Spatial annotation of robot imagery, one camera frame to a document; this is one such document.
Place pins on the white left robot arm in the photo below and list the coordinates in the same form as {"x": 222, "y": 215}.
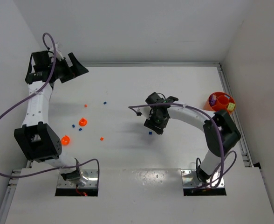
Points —
{"x": 36, "y": 138}

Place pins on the orange round lego lower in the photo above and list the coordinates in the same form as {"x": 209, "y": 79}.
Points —
{"x": 65, "y": 140}

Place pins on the lime green lego in container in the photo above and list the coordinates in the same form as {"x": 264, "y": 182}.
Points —
{"x": 231, "y": 107}

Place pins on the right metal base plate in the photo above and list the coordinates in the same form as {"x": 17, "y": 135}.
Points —
{"x": 190, "y": 180}

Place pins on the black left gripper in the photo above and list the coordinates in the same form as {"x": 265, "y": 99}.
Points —
{"x": 67, "y": 70}

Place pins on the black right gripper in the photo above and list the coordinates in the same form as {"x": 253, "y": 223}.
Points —
{"x": 154, "y": 125}

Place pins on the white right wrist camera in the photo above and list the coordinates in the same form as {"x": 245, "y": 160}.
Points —
{"x": 144, "y": 111}

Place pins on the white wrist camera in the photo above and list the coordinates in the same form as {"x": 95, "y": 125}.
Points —
{"x": 59, "y": 52}
{"x": 144, "y": 111}

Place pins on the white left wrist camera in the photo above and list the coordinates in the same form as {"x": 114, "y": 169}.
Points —
{"x": 59, "y": 52}

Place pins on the orange round lego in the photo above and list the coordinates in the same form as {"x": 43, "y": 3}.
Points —
{"x": 82, "y": 122}
{"x": 65, "y": 140}

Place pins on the orange round lego upper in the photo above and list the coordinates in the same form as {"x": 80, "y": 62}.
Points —
{"x": 82, "y": 122}

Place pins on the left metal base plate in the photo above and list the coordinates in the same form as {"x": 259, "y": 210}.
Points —
{"x": 88, "y": 180}

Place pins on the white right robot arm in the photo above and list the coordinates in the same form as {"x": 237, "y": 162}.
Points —
{"x": 221, "y": 133}

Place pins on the metal base plate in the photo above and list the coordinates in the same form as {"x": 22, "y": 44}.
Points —
{"x": 88, "y": 180}
{"x": 190, "y": 180}

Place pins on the purple lego brick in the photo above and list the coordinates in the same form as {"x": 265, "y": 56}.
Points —
{"x": 212, "y": 100}

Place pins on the orange round sorting container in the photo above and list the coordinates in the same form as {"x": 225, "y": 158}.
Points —
{"x": 223, "y": 99}

